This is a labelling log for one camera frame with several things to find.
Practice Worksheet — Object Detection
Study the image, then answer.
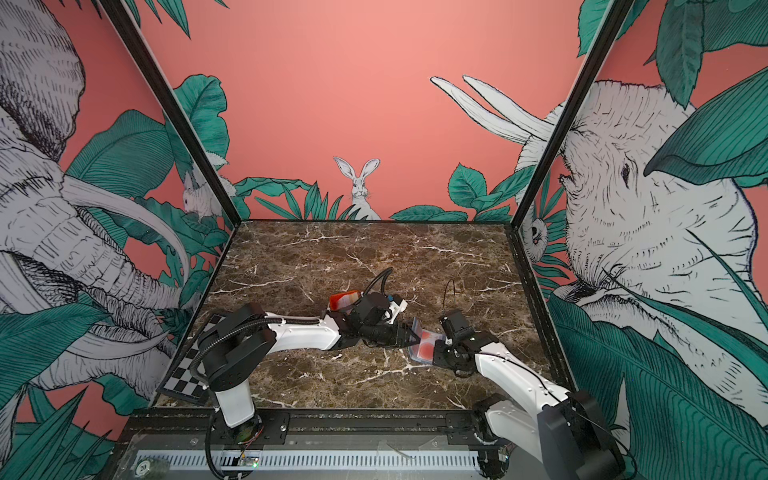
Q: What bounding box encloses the black corner frame post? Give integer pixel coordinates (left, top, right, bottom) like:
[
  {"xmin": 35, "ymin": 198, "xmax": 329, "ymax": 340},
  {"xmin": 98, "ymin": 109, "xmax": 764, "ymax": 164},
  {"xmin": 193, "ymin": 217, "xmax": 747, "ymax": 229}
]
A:
[
  {"xmin": 99, "ymin": 0, "xmax": 242, "ymax": 229},
  {"xmin": 511, "ymin": 0, "xmax": 633, "ymax": 231}
]

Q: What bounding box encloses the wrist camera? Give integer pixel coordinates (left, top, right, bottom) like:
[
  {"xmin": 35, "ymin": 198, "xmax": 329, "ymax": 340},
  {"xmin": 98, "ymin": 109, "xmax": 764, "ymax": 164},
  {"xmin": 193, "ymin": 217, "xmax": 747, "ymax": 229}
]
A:
[
  {"xmin": 440, "ymin": 309, "xmax": 475, "ymax": 344},
  {"xmin": 357, "ymin": 292, "xmax": 408, "ymax": 325}
]

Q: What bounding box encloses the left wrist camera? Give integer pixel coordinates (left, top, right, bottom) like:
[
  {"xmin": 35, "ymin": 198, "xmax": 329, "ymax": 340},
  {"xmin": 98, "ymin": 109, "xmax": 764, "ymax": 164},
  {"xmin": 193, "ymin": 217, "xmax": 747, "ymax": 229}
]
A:
[{"xmin": 357, "ymin": 292, "xmax": 408, "ymax": 325}]

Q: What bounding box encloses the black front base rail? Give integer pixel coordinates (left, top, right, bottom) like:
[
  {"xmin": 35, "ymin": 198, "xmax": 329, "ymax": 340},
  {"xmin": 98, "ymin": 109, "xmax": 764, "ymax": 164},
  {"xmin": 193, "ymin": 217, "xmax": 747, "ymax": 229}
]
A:
[{"xmin": 119, "ymin": 407, "xmax": 601, "ymax": 448}]

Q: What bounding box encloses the black white checkerboard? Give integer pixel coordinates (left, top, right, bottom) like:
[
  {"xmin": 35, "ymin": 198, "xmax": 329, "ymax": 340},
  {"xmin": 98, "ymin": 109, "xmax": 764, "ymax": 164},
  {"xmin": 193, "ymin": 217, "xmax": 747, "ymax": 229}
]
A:
[{"xmin": 159, "ymin": 313, "xmax": 224, "ymax": 406}]

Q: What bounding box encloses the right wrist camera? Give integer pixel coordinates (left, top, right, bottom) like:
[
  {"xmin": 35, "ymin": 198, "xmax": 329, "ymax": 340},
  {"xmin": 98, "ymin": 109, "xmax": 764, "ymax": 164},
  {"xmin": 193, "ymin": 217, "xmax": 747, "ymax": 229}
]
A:
[{"xmin": 440, "ymin": 309, "xmax": 475, "ymax": 344}]

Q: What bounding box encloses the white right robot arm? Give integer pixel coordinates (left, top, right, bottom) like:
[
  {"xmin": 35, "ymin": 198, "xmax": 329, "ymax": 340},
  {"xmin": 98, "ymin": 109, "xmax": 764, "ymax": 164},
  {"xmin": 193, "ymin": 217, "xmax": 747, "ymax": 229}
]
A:
[{"xmin": 432, "ymin": 334, "xmax": 626, "ymax": 479}]

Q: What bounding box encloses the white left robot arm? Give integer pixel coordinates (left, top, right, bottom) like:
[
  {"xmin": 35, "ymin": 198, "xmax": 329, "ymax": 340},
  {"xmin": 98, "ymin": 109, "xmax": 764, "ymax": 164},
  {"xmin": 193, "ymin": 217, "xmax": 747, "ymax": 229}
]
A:
[{"xmin": 189, "ymin": 300, "xmax": 420, "ymax": 429}]

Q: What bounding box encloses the white slotted cable duct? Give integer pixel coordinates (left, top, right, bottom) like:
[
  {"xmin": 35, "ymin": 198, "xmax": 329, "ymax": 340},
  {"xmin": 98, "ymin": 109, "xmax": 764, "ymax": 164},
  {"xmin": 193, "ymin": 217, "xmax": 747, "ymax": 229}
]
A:
[{"xmin": 133, "ymin": 449, "xmax": 481, "ymax": 472}]

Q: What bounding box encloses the blue card holder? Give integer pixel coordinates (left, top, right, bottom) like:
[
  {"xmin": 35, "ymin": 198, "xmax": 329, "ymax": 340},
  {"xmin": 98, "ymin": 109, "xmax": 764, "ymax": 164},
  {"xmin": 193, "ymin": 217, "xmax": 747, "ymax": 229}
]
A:
[{"xmin": 407, "ymin": 319, "xmax": 446, "ymax": 365}]

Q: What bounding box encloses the black left corner frame post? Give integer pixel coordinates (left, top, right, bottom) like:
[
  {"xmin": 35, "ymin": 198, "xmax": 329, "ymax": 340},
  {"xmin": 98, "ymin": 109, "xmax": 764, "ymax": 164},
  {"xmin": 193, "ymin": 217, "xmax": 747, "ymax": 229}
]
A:
[{"xmin": 99, "ymin": 0, "xmax": 242, "ymax": 229}]

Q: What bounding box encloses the black right corner frame post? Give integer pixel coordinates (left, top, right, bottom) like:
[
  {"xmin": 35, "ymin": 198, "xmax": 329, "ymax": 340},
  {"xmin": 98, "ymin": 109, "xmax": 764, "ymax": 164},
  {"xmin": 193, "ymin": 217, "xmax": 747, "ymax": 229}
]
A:
[{"xmin": 511, "ymin": 0, "xmax": 633, "ymax": 231}]

